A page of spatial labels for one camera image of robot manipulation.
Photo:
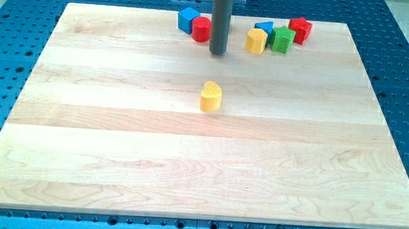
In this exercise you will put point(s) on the yellow heart block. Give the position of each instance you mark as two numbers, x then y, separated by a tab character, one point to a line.
211	97

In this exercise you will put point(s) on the green star block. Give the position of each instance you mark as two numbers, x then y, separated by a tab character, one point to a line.
282	39

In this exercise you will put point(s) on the red cylinder block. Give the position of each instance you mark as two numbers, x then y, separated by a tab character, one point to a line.
201	29

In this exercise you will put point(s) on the yellow hexagon block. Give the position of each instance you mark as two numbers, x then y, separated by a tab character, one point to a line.
256	41

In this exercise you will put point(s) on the light wooden board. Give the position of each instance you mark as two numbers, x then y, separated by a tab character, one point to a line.
109	122

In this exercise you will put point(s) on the blue cube block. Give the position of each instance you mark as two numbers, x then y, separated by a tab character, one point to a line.
185	18

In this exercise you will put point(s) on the blue triangle block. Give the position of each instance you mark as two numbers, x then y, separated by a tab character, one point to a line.
267	27

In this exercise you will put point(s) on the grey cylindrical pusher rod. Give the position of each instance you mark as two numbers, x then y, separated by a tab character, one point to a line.
221	14

